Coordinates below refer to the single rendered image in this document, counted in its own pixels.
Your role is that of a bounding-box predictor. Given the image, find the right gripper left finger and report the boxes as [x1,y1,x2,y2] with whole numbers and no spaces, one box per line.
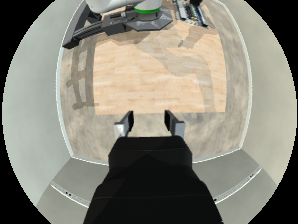
[113,111,134,140]

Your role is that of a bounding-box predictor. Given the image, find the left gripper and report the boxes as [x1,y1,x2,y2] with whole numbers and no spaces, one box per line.
[189,0,202,7]

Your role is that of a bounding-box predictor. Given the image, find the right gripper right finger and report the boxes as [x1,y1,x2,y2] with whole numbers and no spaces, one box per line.
[165,109,186,139]

